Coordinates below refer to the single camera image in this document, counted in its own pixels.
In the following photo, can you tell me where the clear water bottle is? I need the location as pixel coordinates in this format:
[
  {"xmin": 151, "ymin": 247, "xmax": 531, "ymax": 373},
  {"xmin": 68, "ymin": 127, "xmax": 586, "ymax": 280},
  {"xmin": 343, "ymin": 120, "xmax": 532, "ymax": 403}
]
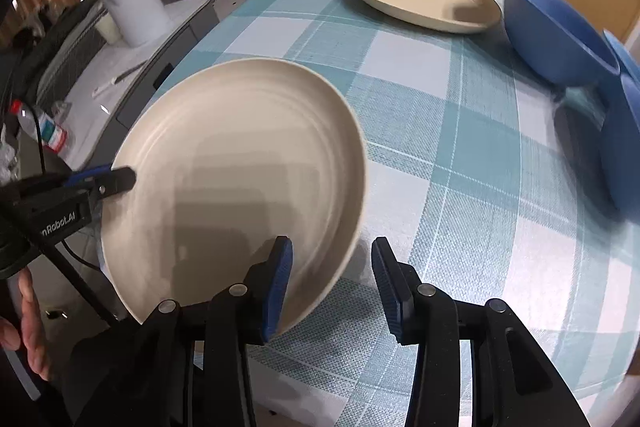
[{"xmin": 10, "ymin": 101, "xmax": 69, "ymax": 154}]

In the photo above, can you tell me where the cream cup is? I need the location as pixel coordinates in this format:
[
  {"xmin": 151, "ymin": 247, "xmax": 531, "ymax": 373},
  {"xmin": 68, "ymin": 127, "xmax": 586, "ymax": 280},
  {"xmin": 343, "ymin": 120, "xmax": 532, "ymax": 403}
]
[{"xmin": 95, "ymin": 13, "xmax": 122, "ymax": 44}]

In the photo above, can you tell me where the white pen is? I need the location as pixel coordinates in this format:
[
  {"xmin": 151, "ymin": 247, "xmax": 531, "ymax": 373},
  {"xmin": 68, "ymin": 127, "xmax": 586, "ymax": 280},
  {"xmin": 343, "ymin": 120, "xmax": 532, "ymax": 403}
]
[{"xmin": 92, "ymin": 62, "xmax": 147, "ymax": 96}]

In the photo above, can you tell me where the person's left hand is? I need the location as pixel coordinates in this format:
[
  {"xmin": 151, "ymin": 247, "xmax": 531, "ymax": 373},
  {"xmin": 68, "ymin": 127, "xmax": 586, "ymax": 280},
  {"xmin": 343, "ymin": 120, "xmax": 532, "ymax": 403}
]
[{"xmin": 0, "ymin": 268, "xmax": 52, "ymax": 383}]

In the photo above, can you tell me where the black cable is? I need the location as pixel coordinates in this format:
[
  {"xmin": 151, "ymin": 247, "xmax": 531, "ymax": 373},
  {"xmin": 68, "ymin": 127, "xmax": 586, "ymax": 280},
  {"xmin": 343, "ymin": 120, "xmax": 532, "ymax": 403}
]
[{"xmin": 7, "ymin": 199, "xmax": 123, "ymax": 325}]

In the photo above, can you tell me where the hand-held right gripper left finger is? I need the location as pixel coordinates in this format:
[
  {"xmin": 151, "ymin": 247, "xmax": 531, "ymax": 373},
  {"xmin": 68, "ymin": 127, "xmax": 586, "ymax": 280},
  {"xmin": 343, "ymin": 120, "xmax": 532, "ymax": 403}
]
[{"xmin": 75, "ymin": 236, "xmax": 294, "ymax": 427}]

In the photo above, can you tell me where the white bucket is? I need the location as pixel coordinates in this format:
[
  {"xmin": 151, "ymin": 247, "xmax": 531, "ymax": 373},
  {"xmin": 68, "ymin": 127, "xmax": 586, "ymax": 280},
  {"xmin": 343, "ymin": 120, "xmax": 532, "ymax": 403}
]
[{"xmin": 100, "ymin": 0, "xmax": 172, "ymax": 48}]

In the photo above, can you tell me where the white-topped grey cabinet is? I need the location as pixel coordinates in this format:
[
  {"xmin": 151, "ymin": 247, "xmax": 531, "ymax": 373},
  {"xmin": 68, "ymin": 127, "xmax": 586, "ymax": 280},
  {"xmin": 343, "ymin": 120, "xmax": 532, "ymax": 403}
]
[{"xmin": 30, "ymin": 0, "xmax": 276, "ymax": 168}]

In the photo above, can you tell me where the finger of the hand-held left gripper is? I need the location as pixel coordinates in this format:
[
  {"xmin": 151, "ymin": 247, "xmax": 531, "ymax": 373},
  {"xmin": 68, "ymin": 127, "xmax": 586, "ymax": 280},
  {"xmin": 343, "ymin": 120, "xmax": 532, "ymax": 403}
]
[
  {"xmin": 92, "ymin": 166, "xmax": 137, "ymax": 202},
  {"xmin": 67, "ymin": 164, "xmax": 114, "ymax": 188}
]

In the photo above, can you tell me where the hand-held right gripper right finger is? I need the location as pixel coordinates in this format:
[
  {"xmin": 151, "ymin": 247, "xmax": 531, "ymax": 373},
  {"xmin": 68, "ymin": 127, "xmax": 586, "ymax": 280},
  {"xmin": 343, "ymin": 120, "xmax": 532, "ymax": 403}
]
[{"xmin": 371, "ymin": 237, "xmax": 593, "ymax": 427}]

